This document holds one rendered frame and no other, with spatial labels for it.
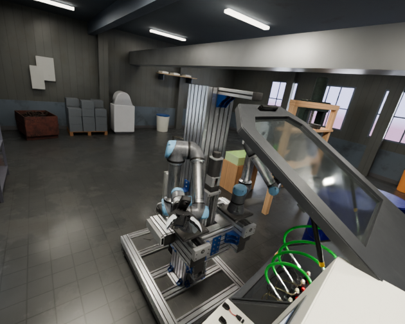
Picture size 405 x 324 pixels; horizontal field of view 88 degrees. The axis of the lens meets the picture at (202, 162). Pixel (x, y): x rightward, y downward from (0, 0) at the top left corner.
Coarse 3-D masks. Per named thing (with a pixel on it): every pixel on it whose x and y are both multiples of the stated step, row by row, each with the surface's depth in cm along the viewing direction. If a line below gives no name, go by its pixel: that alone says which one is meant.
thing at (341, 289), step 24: (336, 264) 67; (312, 288) 69; (336, 288) 58; (360, 288) 59; (384, 288) 61; (288, 312) 76; (312, 312) 51; (336, 312) 52; (360, 312) 52; (384, 312) 53
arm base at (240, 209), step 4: (228, 204) 187; (232, 204) 180; (236, 204) 178; (240, 204) 178; (228, 208) 183; (232, 208) 179; (236, 208) 179; (240, 208) 179; (232, 212) 179; (236, 212) 178; (240, 212) 179
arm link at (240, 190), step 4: (236, 184) 181; (240, 184) 182; (236, 188) 176; (240, 188) 176; (244, 188) 177; (232, 192) 180; (236, 192) 175; (240, 192) 174; (244, 192) 175; (232, 196) 180; (236, 196) 176; (240, 196) 175; (244, 196) 177; (232, 200) 180; (236, 200) 177; (240, 200) 176; (244, 200) 180
